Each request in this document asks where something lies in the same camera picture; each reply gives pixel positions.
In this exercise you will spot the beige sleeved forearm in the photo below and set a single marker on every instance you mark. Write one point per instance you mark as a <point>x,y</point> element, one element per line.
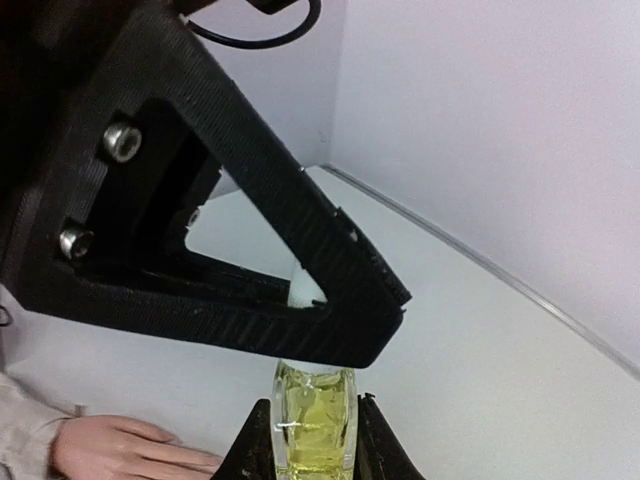
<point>28,428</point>

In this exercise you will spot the bare human hand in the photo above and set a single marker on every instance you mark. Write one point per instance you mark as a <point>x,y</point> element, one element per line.
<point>116,447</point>

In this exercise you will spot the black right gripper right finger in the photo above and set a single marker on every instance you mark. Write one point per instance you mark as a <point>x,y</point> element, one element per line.
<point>379,454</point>

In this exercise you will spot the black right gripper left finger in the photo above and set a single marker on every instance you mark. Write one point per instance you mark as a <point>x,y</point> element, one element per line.
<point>251,455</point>

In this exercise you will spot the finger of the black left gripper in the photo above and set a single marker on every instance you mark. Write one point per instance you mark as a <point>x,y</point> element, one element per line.
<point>193,124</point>
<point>163,290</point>

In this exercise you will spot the yellow nail polish bottle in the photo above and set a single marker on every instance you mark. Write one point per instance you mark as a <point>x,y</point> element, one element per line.
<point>314,421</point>

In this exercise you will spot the aluminium table rear rail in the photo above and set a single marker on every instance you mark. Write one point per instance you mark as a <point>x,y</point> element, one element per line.
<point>491,267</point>

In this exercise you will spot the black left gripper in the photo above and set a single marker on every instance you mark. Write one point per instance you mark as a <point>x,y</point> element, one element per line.
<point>49,49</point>

